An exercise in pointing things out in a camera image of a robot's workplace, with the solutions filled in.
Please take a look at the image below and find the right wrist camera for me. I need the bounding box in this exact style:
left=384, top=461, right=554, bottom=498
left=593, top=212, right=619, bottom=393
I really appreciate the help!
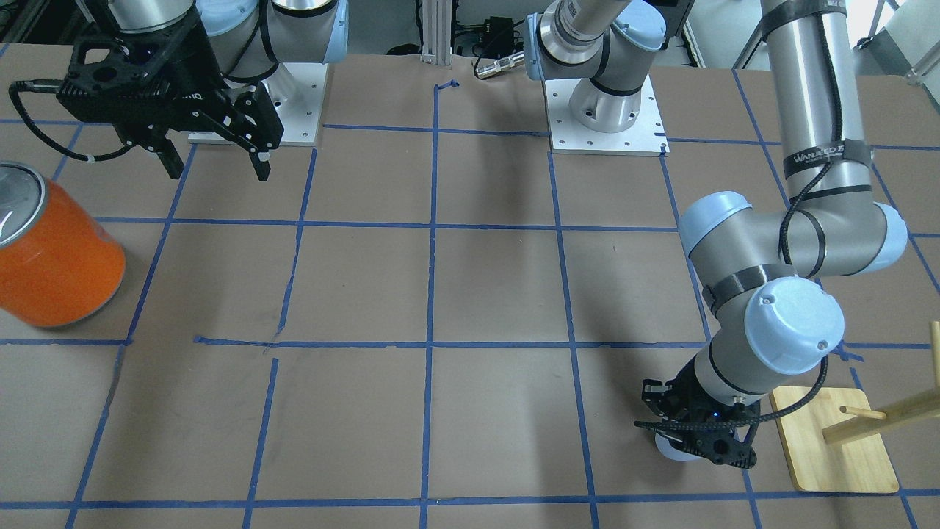
left=54, top=35, right=185, bottom=125

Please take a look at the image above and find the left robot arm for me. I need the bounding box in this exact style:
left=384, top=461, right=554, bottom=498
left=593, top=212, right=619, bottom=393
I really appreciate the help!
left=637, top=1, right=908, bottom=441

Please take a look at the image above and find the orange can container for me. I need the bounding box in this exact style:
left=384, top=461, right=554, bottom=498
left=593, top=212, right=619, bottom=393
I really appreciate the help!
left=1, top=161, right=126, bottom=328

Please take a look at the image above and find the light blue cup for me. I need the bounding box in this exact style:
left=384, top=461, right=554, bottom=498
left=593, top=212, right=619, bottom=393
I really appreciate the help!
left=654, top=434, right=701, bottom=462

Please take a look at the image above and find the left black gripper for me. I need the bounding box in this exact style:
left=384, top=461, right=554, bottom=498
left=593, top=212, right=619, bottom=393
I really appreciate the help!
left=642, top=361, right=729, bottom=424

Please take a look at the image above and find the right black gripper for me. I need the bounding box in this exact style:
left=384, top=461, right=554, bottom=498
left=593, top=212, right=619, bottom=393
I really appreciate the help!
left=139, top=15, right=284, bottom=183

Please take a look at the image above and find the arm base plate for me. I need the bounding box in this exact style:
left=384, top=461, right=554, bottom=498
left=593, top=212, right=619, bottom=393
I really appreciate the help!
left=543, top=76, right=670, bottom=156
left=261, top=62, right=329, bottom=146

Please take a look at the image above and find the wooden mug tree stand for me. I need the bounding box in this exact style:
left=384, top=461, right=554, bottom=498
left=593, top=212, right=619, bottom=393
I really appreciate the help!
left=770, top=320, right=940, bottom=493

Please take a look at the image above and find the aluminium frame post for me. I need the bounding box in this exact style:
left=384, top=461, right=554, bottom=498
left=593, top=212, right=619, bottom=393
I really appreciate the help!
left=416, top=0, right=456, bottom=68

